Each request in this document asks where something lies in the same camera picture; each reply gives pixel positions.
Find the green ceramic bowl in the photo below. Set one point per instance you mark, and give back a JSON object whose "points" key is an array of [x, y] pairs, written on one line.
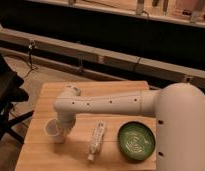
{"points": [[136, 142]]}

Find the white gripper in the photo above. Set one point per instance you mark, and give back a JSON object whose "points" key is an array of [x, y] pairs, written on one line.
{"points": [[66, 125]]}

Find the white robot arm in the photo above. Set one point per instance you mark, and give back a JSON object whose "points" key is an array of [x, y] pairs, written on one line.
{"points": [[179, 110]]}

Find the black chair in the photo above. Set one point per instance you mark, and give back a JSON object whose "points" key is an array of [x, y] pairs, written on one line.
{"points": [[10, 92]]}

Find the white toothpaste tube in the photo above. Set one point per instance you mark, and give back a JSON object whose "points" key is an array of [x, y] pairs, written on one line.
{"points": [[96, 140]]}

